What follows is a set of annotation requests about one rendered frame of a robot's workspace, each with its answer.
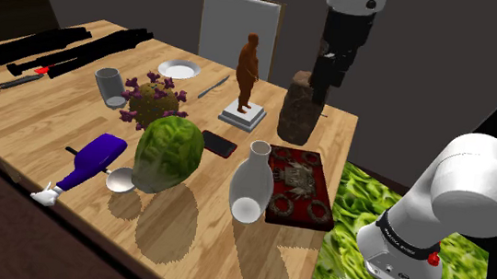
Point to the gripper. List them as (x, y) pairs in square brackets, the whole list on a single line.
[(345, 32)]

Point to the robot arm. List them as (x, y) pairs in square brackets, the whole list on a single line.
[(469, 190)]

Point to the brown stone block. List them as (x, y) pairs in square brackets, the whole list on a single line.
[(297, 116)]

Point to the brown human figure on white base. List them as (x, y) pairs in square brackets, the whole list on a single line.
[(248, 67)]

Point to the white door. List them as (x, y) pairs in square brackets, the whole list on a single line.
[(236, 25)]

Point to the grey knife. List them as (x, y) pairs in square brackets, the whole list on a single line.
[(212, 87)]

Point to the red book with ornaments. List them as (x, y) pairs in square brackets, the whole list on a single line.
[(301, 179)]

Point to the green leaf-patterned robot stand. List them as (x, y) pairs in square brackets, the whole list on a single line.
[(360, 198)]

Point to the black phone with red edge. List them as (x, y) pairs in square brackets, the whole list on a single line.
[(219, 143)]

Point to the white plate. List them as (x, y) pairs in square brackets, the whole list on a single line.
[(179, 68)]

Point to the white vase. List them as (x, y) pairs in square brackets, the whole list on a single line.
[(251, 184)]

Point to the green ball with purple spikes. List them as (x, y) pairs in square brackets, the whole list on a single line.
[(151, 103)]

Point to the green lettuce head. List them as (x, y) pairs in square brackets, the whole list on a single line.
[(168, 154)]

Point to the grey cup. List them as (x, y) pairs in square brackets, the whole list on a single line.
[(108, 82)]

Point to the long black bar with red mark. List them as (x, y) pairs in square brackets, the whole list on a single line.
[(98, 49)]

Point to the purple arm-shaped bottle, white hand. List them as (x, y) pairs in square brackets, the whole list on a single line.
[(94, 155)]

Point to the wooden table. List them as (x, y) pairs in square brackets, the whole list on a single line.
[(30, 113)]

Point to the dark grey flat tool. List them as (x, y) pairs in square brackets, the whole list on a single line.
[(17, 82)]

